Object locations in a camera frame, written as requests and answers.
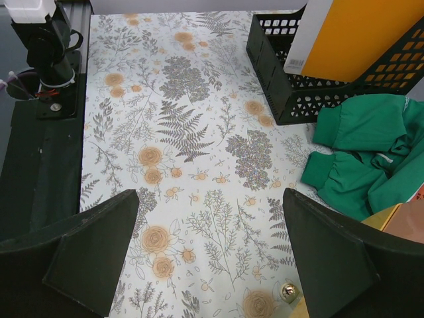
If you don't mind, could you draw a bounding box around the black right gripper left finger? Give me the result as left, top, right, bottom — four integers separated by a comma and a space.
1, 189, 139, 317

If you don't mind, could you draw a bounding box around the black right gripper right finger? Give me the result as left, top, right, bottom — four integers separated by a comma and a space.
282, 187, 424, 318

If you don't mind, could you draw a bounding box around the white drawer organizer box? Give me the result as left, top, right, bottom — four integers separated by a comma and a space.
276, 191, 424, 318

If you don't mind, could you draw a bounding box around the orange notebook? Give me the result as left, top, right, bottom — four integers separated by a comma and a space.
284, 0, 423, 82

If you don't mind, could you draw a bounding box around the green sweatshirt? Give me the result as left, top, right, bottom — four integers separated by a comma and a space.
301, 94, 423, 221

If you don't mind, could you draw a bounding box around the black mesh file holder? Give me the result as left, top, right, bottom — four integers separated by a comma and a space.
246, 1, 423, 125

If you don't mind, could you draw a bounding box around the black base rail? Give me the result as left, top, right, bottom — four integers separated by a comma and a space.
1, 1, 93, 240

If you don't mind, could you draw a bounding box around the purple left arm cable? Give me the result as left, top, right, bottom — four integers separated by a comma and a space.
0, 71, 37, 100

